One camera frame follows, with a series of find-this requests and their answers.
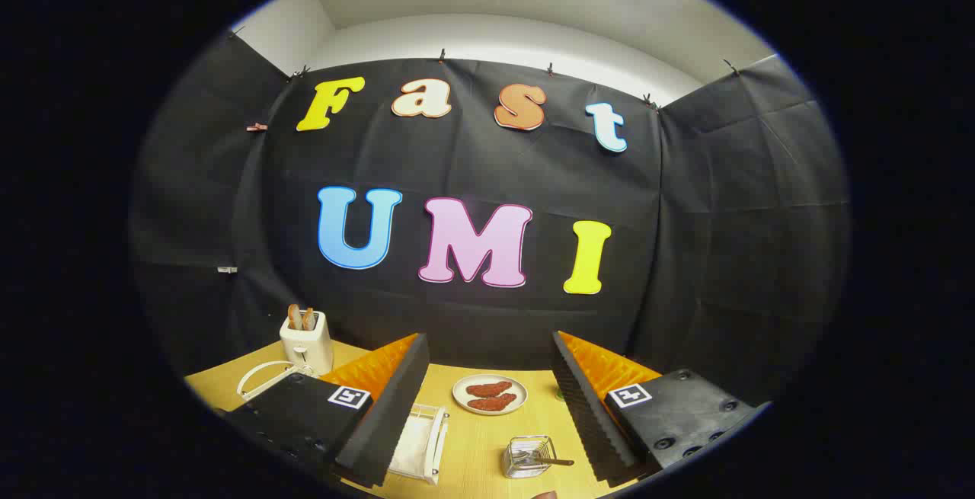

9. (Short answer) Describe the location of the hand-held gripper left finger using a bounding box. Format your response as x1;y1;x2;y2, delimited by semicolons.
221;331;431;489

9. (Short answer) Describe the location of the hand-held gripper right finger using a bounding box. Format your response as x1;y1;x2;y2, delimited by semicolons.
550;330;770;485

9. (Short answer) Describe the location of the white wire dish rack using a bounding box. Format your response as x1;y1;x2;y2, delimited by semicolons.
236;360;450;486

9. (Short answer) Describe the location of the silver wire basket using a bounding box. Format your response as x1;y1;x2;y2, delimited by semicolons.
503;436;555;479

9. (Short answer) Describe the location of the beige oval plate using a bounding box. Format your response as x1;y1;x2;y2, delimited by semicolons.
452;374;529;416

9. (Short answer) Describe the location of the white toaster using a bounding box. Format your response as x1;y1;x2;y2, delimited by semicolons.
280;311;334;376

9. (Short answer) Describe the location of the black backdrop cloth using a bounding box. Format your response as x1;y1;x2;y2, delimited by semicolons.
129;27;850;408

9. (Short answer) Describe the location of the row of black clips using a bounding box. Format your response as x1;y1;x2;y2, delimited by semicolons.
229;25;741;111

